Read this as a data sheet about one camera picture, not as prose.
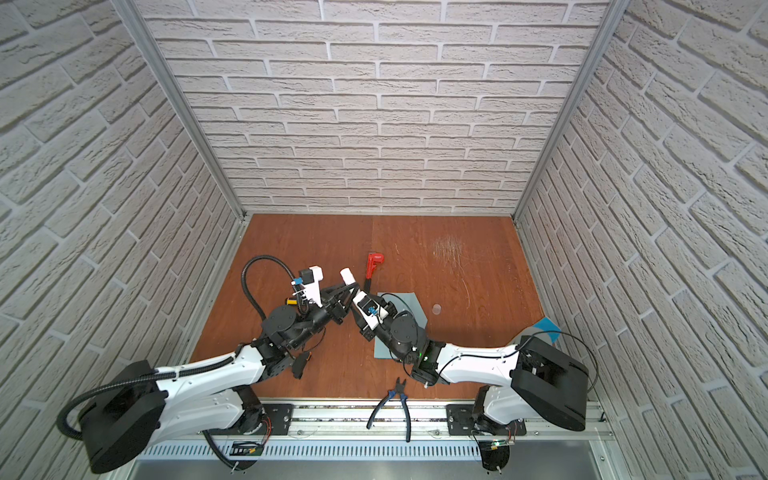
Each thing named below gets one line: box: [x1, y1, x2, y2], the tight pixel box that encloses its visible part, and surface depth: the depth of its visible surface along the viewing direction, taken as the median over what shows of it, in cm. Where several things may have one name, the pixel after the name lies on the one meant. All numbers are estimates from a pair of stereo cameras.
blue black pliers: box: [367, 377, 412, 443], surface depth 77 cm
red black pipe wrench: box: [364, 252, 385, 294], surface depth 106 cm
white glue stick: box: [339, 267, 356, 292], surface depth 72 cm
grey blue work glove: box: [533, 317, 562, 344], surface depth 92 cm
